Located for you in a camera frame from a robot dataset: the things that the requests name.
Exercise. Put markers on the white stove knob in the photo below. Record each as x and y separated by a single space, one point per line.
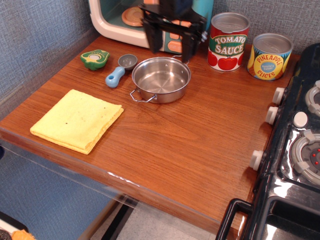
271 115
256 159
278 95

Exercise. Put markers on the white stove knob bottom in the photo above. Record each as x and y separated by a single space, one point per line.
256 159

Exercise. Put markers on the orange object bottom left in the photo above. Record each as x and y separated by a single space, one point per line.
22 235

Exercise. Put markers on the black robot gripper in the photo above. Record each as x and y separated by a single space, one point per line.
173 16

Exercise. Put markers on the stainless steel pot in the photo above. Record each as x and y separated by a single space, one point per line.
160 80

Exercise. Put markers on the pineapple slices can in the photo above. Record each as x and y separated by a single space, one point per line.
269 56

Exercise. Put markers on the yellow folded cloth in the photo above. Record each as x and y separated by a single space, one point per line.
77 121

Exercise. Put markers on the green toy pepper slice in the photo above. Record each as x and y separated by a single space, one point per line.
95 59

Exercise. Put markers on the tomato sauce can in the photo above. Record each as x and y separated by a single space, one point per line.
228 38

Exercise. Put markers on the blue handled grey spoon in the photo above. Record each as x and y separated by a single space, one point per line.
126 62

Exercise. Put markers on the white stove knob middle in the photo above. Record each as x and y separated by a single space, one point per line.
271 115

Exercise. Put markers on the teal toy microwave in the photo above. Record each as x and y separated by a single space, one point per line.
106 17

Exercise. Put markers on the orange microwave plate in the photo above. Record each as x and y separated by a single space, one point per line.
133 17

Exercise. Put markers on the black toy stove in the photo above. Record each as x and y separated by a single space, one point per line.
286 193

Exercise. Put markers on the white stove knob top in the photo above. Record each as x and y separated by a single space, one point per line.
278 95

